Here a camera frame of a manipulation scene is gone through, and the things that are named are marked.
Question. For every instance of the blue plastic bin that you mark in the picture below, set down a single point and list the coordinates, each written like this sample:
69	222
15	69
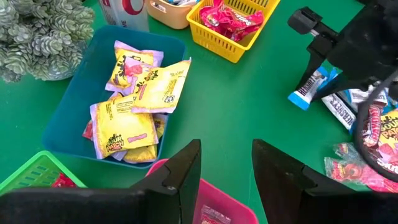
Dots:
87	93

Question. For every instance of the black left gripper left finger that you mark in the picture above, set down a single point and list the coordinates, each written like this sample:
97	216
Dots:
183	174

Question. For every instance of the red gummy candy bag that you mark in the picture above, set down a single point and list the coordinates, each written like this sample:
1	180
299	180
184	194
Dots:
382	185

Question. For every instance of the yellow plastic basket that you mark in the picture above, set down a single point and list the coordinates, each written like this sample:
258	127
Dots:
217	46

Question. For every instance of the white red candy packet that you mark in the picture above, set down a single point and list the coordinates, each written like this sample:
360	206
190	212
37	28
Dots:
183	2

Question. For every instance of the clear orange gummy bag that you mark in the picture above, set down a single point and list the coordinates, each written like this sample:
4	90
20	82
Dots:
345	149

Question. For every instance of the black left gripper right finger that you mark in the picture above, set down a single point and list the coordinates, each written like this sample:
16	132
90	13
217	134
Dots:
276	180

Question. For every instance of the clear gummy candy bag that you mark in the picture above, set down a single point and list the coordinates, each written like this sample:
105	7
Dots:
214	216

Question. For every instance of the peach plastic bin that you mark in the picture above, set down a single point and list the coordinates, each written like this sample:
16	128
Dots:
174	18

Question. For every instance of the brown PayDay packet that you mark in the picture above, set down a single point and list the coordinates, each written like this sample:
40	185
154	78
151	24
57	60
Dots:
374	124

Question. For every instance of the red KitKat packet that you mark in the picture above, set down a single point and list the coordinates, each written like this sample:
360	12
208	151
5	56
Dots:
63	181

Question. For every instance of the pink plastic bin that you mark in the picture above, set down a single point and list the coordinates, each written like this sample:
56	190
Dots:
224	202

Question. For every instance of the artificial green succulent plant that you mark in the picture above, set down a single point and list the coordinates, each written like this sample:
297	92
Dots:
37	40

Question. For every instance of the bright green plastic basket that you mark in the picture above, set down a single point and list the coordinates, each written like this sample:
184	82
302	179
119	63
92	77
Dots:
28	174

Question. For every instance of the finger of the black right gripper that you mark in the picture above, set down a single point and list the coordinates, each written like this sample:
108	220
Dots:
345	82
320	40

